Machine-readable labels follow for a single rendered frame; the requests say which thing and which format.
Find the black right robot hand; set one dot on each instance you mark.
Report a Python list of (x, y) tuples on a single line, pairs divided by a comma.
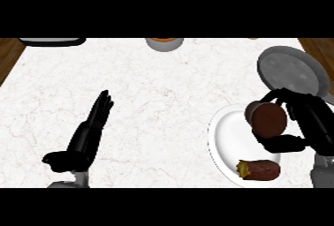
[(310, 123)]

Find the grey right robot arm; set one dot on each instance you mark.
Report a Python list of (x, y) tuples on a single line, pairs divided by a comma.
[(322, 172)]

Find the white plate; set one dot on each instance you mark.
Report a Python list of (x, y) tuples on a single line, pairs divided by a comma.
[(232, 141)]

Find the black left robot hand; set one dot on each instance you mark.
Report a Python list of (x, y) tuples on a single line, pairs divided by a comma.
[(85, 135)]

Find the black tray with pale inside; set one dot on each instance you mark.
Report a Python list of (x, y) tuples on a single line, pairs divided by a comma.
[(50, 41)]

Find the small tan object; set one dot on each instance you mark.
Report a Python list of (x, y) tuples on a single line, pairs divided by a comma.
[(252, 38)]

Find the grey frying pan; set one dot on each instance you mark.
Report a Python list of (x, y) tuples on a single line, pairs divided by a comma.
[(291, 72)]

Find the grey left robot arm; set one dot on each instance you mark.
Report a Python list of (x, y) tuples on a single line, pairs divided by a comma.
[(71, 181)]

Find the grey bowl with orange content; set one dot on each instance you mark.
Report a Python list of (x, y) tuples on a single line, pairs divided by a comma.
[(164, 44)]

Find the brown cupcake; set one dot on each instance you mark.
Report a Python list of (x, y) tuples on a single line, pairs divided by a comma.
[(267, 120)]

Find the brown roasted sweet potato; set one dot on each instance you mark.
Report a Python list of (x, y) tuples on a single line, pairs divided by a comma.
[(260, 169)]

